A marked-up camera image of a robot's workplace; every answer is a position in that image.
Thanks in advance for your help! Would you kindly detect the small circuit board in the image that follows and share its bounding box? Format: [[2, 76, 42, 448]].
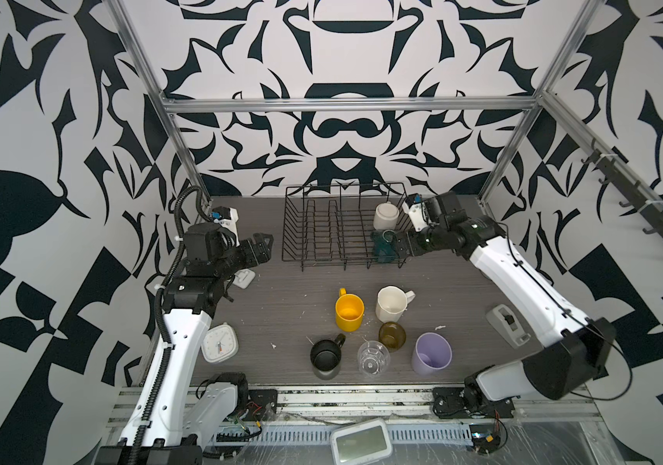
[[469, 422, 509, 455]]

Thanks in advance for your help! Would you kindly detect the olive glass cup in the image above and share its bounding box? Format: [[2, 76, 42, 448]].
[[378, 322, 407, 352]]

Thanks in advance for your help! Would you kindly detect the white mug red inside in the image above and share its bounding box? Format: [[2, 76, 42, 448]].
[[373, 201, 399, 232]]

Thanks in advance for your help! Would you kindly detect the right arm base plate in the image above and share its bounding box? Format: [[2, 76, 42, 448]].
[[432, 387, 514, 420]]

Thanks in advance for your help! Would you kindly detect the black mug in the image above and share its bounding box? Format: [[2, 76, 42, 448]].
[[309, 333, 346, 381]]

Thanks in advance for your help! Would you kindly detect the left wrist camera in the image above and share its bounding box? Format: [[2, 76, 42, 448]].
[[211, 207, 240, 246]]

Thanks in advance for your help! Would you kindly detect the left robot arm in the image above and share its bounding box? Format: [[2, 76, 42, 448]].
[[94, 187, 273, 464]]

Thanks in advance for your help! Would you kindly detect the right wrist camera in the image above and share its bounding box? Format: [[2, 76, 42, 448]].
[[401, 194, 430, 233]]

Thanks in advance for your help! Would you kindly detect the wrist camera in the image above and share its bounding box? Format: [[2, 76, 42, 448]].
[[401, 194, 430, 233], [211, 207, 240, 246]]

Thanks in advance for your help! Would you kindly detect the square white clock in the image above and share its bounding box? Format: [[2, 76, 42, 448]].
[[201, 323, 240, 364]]

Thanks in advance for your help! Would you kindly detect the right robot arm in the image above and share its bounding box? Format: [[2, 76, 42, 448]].
[[395, 193, 616, 409]]

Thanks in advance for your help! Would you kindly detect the dark green mug white inside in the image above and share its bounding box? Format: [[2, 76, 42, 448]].
[[371, 230, 405, 267]]

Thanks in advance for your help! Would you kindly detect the white rectangular device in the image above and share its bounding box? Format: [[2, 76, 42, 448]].
[[233, 269, 257, 290]]

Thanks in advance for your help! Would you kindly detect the yellow mug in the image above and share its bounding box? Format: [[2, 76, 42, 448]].
[[335, 288, 366, 332]]

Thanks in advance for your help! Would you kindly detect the clear glass cup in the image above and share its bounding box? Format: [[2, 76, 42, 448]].
[[358, 341, 391, 377]]

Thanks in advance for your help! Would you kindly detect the black wire dish rack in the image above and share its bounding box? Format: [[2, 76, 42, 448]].
[[281, 181, 411, 270]]

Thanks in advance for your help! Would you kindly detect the lilac plastic cup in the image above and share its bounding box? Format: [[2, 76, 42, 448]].
[[411, 332, 453, 376]]

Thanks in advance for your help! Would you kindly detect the black wall hook rail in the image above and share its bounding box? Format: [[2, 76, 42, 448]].
[[580, 138, 663, 267]]

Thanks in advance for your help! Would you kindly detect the grey tape dispenser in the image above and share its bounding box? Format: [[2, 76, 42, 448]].
[[486, 304, 531, 349]]

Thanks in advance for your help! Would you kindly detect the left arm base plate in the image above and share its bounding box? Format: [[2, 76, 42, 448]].
[[243, 389, 278, 422]]

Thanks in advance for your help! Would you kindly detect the cream white mug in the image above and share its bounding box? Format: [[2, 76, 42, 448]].
[[375, 286, 416, 323]]

